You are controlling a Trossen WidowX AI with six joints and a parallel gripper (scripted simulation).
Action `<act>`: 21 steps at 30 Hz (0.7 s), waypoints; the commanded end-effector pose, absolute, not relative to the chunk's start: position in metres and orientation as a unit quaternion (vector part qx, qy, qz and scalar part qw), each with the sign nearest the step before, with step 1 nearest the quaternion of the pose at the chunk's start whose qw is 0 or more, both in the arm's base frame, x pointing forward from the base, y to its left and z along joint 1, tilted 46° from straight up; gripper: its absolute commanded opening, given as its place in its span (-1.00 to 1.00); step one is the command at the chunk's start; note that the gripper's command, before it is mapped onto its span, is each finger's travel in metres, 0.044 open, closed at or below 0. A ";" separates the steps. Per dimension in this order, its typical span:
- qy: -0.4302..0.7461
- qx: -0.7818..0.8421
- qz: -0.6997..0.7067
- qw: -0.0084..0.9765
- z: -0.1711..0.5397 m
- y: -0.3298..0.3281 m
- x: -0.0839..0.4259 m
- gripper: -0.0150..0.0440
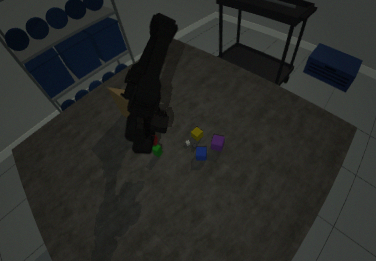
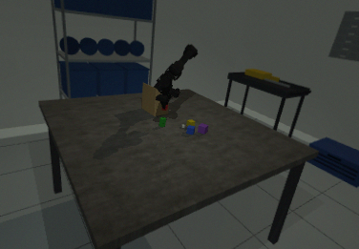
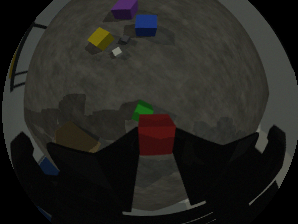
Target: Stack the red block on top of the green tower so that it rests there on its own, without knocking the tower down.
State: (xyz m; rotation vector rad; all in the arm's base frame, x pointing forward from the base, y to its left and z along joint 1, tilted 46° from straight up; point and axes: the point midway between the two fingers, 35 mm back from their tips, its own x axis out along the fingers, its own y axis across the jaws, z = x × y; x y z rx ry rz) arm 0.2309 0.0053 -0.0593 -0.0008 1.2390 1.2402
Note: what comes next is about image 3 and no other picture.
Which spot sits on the red block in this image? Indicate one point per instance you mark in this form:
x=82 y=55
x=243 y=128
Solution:
x=156 y=132

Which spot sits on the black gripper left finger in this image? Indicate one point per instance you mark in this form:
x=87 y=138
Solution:
x=114 y=167

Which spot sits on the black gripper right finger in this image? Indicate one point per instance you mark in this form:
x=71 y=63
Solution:
x=201 y=163

